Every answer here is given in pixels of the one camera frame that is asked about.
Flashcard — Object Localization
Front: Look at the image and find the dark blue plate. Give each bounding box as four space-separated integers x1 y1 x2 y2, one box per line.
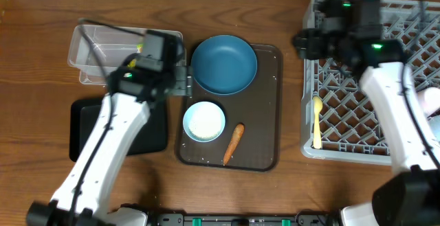
190 35 258 95

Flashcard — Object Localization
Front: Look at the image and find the light blue rice bowl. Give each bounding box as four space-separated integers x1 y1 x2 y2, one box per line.
182 101 226 142

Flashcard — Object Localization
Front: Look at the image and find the yellow plastic spoon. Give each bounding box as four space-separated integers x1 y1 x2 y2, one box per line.
313 96 323 149

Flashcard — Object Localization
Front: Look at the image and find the orange carrot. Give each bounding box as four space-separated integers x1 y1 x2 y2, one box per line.
223 123 245 166

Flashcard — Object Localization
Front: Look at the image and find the pink white cup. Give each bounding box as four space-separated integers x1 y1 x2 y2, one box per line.
417 87 440 117

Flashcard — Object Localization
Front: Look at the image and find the light blue cup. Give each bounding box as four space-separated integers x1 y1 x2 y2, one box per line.
428 115 440 142

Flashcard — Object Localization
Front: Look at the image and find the yellow green snack wrapper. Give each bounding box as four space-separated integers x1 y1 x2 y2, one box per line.
125 44 143 67

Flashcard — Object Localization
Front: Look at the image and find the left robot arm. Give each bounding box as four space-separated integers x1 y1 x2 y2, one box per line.
26 58 193 225

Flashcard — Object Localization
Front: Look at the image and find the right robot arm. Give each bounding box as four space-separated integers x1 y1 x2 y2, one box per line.
292 0 439 225

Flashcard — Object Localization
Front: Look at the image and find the grey dishwasher rack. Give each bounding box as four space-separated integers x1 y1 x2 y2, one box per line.
300 0 439 166

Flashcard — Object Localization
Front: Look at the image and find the clear plastic waste bin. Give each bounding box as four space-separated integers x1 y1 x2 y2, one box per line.
67 24 187 87

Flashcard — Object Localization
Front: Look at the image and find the brown serving tray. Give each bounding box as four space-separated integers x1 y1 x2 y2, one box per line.
175 44 283 172

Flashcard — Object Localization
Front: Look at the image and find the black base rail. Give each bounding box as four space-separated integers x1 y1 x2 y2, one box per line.
146 209 343 226

